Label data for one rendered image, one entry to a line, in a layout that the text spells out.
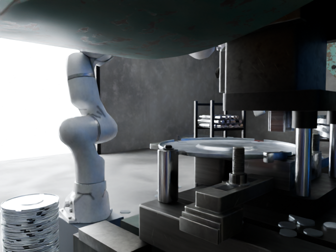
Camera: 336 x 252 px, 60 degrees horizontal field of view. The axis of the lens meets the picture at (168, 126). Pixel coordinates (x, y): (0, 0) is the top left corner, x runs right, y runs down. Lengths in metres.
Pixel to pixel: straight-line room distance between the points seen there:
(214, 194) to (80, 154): 0.76
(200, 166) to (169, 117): 6.27
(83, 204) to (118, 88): 4.91
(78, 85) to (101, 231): 0.66
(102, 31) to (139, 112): 6.03
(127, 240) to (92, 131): 0.61
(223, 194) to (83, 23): 0.26
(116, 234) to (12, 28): 0.40
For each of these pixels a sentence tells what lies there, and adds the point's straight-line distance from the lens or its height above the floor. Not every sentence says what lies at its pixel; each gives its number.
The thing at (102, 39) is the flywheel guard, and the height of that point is 0.92.
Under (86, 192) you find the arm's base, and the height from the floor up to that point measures 0.56.
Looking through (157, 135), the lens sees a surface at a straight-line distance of 6.64.
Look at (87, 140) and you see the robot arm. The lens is 1.06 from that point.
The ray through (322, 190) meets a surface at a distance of 0.53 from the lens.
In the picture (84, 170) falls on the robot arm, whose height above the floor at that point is 0.64.
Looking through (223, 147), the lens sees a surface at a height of 0.79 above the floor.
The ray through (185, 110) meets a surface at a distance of 7.29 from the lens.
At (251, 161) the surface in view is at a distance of 0.52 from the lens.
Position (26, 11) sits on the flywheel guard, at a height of 0.92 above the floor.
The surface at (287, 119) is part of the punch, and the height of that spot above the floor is 0.84.
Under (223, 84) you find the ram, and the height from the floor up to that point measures 0.91.
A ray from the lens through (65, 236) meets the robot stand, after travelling 1.22.
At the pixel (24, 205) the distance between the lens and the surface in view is 1.77.
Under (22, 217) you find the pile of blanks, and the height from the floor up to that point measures 0.32.
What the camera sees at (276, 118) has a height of 0.85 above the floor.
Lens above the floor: 0.86
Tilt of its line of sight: 3 degrees down
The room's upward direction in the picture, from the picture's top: straight up
